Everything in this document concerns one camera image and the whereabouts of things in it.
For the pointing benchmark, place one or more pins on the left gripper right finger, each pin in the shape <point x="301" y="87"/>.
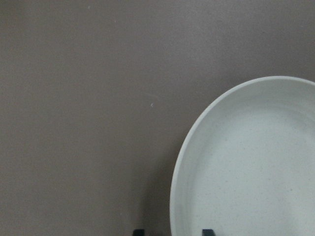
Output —
<point x="207" y="232"/>

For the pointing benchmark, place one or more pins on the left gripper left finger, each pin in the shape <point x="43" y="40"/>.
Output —
<point x="139" y="232"/>

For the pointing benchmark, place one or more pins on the cream round plate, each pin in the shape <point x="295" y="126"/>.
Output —
<point x="247" y="165"/>

